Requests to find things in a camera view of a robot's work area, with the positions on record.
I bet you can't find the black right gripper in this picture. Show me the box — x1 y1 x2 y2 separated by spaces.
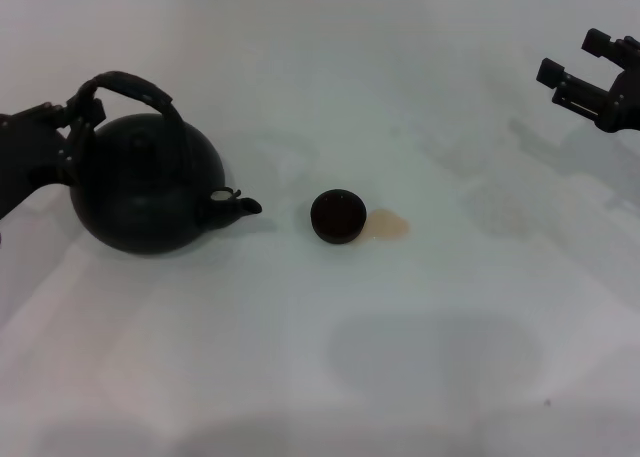
535 27 640 135

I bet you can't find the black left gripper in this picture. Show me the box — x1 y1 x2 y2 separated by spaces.
0 97 107 224

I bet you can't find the black round teapot with handle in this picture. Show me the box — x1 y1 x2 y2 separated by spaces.
66 69 264 255

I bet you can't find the small dark brown teacup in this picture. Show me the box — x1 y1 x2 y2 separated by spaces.
309 187 368 246

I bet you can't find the light brown tea puddle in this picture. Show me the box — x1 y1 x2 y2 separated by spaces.
363 208 412 242

